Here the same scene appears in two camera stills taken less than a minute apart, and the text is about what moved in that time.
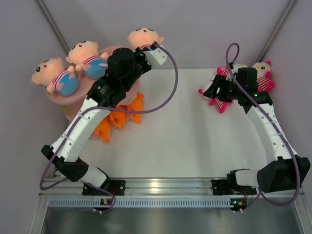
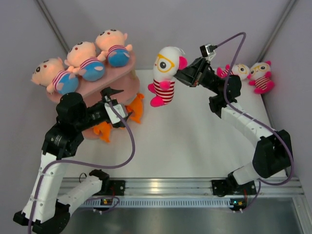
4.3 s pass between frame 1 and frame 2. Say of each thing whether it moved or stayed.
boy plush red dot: moved
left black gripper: moved
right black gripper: moved
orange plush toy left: stayed
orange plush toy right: stayed
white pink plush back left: stayed
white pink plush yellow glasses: stayed
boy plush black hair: stayed
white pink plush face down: moved
